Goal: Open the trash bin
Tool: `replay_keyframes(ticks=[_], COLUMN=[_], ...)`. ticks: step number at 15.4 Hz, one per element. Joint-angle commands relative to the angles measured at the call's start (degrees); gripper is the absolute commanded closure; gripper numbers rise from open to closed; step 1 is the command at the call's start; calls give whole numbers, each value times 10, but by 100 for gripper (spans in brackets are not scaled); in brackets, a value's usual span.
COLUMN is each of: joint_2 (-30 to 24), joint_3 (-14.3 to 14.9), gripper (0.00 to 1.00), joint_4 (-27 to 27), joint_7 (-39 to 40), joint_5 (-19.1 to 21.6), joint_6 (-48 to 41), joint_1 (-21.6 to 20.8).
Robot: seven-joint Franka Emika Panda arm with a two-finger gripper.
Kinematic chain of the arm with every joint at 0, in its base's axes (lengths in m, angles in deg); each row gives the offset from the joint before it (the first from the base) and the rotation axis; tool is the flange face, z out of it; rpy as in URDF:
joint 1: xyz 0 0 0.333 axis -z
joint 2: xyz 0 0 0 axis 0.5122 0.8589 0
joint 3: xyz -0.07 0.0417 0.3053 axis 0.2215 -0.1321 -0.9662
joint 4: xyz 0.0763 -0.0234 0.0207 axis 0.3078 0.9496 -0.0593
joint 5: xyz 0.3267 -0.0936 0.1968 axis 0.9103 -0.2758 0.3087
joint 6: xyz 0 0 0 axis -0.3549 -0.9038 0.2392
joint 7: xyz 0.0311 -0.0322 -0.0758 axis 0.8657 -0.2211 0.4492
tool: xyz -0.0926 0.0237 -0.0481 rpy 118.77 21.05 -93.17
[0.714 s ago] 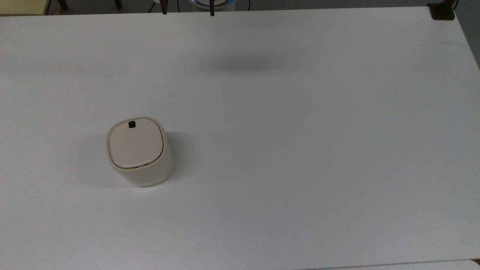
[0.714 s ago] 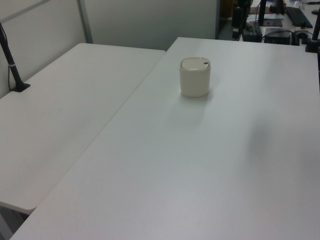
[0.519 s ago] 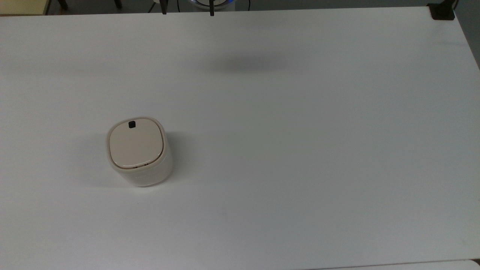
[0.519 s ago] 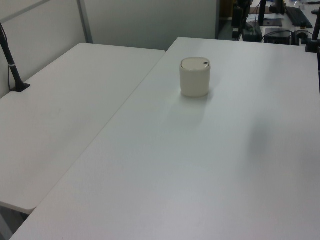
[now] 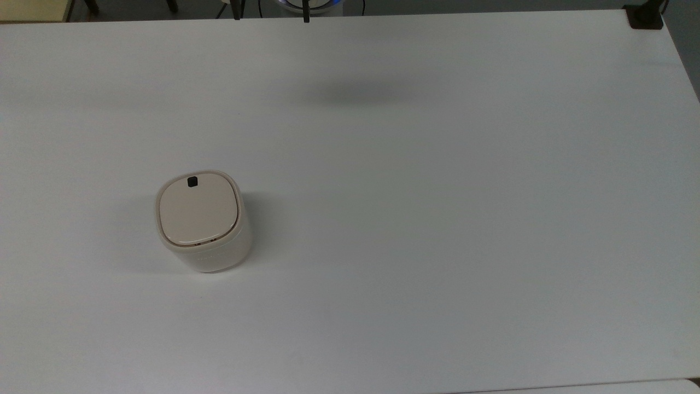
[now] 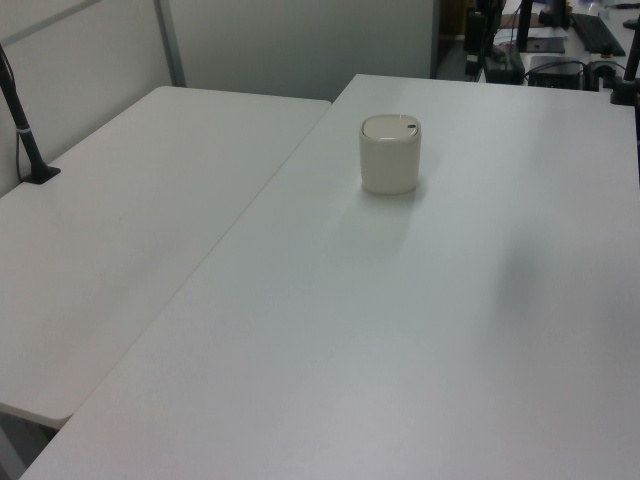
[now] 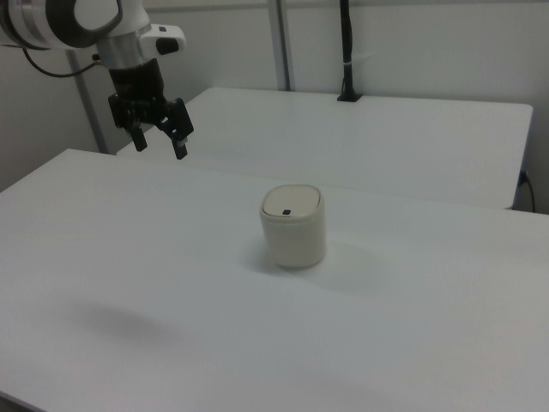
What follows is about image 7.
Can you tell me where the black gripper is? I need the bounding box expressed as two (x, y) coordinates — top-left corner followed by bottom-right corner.
(106, 58), (195, 161)

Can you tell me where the cream lidded trash bin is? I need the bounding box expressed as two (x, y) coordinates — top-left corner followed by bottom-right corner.
(258, 183), (328, 270)

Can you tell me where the grey metal partition post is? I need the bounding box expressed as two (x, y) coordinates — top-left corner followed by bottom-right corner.
(66, 50), (109, 155)
(268, 0), (298, 92)

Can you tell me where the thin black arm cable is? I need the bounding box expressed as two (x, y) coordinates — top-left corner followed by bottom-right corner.
(21, 45), (104, 79)

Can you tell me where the black camera pole with clamp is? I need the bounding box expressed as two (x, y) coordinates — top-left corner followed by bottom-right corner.
(336, 0), (365, 103)

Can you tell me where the black wall power cable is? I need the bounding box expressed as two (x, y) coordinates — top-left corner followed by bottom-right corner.
(520, 170), (538, 212)

